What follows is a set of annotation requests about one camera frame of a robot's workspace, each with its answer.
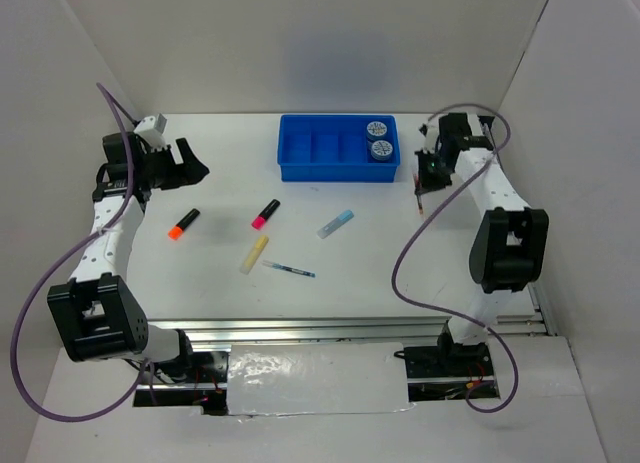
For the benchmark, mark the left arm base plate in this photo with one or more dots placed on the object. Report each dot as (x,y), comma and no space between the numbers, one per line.
(200,384)

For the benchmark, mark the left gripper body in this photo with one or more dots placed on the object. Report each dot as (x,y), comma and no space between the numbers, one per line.
(160,168)

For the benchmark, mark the blue plastic divided bin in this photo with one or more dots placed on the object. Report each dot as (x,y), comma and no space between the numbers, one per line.
(334,148)

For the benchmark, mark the yellow highlighter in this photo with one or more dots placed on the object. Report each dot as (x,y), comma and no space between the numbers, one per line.
(253,254)

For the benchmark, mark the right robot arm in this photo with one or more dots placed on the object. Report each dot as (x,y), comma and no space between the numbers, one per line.
(508,249)

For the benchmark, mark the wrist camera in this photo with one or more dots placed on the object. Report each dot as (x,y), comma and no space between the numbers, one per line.
(431,134)
(151,130)

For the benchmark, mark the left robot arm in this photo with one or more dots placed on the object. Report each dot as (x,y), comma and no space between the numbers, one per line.
(96,314)

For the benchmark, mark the red gel pen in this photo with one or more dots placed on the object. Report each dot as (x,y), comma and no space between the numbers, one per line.
(419,198)

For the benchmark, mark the blue gel pen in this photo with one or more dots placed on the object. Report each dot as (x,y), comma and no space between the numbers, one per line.
(289,269)

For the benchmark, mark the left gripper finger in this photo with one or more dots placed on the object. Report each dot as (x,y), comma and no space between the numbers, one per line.
(185,151)
(187,174)

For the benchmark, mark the light blue highlighter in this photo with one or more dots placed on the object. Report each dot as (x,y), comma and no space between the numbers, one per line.
(335,224)

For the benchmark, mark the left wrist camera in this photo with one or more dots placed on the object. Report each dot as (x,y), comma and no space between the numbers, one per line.
(151,130)

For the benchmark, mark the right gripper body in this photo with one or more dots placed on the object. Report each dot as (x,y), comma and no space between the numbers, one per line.
(432,173)

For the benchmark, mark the pink highlighter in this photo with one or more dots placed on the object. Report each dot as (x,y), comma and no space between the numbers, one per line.
(265,214)

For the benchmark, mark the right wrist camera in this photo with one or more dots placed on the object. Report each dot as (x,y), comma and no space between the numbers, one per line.
(431,134)

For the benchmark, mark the white foil sheet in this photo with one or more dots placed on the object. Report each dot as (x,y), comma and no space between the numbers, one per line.
(316,379)

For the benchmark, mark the orange highlighter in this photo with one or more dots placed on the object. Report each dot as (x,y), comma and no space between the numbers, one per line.
(179,228)

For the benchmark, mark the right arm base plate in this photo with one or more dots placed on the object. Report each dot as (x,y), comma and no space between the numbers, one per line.
(433,375)

